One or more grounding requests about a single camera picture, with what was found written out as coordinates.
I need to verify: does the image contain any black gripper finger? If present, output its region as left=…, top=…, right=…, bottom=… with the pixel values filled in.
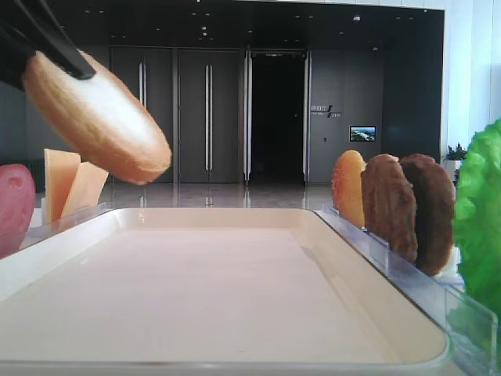
left=1, top=15, right=37, bottom=91
left=10, top=1, right=96, bottom=80

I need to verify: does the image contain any round toasted bun slice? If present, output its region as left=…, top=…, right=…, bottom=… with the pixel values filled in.
left=22, top=52, right=171, bottom=185

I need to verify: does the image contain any rear yellow cheese slice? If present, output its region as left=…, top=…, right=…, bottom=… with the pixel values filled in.
left=44, top=149, right=81, bottom=223

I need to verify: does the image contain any yellow cheese slice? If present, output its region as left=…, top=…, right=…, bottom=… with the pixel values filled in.
left=61, top=161, right=109, bottom=218
left=44, top=149, right=81, bottom=223

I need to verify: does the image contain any front yellow cheese slice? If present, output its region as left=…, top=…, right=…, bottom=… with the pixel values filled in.
left=61, top=161, right=109, bottom=218

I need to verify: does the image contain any front brown meat patty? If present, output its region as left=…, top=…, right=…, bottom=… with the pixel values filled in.
left=361, top=154, right=418, bottom=263

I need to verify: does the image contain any rear dark meat patty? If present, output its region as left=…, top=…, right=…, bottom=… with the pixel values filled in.
left=400, top=154, right=455, bottom=276

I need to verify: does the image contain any green lettuce leaf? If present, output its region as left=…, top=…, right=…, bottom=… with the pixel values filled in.
left=447, top=118, right=501, bottom=353

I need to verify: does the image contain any left dark double door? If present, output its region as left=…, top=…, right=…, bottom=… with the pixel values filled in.
left=109, top=46, right=175, bottom=185

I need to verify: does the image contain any dark double door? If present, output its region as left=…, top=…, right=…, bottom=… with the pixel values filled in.
left=178, top=50, right=240, bottom=183
left=109, top=46, right=175, bottom=185

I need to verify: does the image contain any middle dark double door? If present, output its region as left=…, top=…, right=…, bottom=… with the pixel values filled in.
left=178, top=50, right=240, bottom=183

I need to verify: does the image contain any left clear acrylic rack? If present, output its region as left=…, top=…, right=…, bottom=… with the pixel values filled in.
left=20, top=202, right=113, bottom=250

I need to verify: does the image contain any clear acrylic rack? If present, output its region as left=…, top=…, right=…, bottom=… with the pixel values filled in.
left=315, top=204, right=500, bottom=375
left=20, top=202, right=113, bottom=250

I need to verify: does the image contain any cream rectangular plastic tray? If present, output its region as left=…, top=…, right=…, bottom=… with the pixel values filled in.
left=1, top=208, right=452, bottom=375

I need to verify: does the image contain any upright golden bun slice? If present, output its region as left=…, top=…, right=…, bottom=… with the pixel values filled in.
left=332, top=150, right=366, bottom=228

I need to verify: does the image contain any potted green plant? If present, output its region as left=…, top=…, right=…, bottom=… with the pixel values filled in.
left=445, top=143, right=467, bottom=161

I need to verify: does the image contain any right clear acrylic rack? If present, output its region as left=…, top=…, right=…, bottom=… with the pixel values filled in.
left=315, top=204, right=500, bottom=375

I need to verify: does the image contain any wall mounted small screen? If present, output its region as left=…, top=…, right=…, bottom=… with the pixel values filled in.
left=350, top=126, right=377, bottom=143

